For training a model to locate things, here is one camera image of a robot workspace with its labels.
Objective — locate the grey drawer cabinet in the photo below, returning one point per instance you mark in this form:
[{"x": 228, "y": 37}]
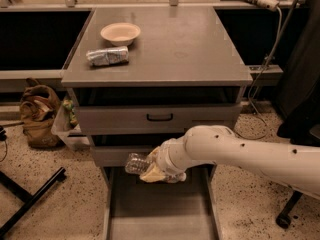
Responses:
[{"x": 177, "y": 47}]

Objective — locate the brown paper bag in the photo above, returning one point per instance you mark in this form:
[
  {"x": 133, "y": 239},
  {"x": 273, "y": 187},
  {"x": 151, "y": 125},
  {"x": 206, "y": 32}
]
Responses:
[{"x": 39, "y": 106}]

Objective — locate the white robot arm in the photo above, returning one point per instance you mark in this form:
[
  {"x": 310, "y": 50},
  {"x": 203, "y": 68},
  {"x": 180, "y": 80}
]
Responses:
[{"x": 294, "y": 166}]

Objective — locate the beige paper bowl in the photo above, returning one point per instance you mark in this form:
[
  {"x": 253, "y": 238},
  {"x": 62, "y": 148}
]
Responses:
[{"x": 120, "y": 34}]

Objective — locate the silver foil snack packet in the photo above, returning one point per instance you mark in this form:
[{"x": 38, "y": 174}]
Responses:
[{"x": 108, "y": 56}]

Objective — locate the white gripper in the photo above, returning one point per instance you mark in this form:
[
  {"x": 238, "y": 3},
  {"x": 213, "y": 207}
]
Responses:
[{"x": 165, "y": 159}]

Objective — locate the grey bottom drawer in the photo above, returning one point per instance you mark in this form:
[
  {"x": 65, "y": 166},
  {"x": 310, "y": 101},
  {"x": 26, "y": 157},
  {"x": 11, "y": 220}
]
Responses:
[{"x": 136, "y": 210}]

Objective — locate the clear plastic bin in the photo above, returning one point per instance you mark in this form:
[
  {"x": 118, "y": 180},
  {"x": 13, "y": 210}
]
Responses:
[{"x": 71, "y": 136}]

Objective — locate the clear plastic water bottle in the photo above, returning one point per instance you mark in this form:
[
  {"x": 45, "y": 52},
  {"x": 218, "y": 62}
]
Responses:
[{"x": 138, "y": 164}]

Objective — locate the grey middle drawer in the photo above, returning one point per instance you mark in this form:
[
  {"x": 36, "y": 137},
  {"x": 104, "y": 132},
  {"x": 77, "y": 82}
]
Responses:
[{"x": 113, "y": 150}]

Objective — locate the black stand legs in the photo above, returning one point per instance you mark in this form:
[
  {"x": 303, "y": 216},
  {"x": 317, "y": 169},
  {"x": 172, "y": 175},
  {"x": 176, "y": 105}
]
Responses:
[{"x": 27, "y": 198}]

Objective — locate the grey drawer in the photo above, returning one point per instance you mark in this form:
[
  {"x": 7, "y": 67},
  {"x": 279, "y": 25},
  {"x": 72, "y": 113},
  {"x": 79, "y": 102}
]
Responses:
[
  {"x": 136, "y": 210},
  {"x": 113, "y": 150},
  {"x": 142, "y": 110}
]

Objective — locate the grey top drawer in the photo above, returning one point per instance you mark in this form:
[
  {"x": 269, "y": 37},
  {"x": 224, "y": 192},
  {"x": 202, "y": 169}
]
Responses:
[{"x": 142, "y": 110}]

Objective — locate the green snack bag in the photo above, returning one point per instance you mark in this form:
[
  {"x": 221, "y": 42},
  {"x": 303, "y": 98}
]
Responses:
[{"x": 69, "y": 108}]

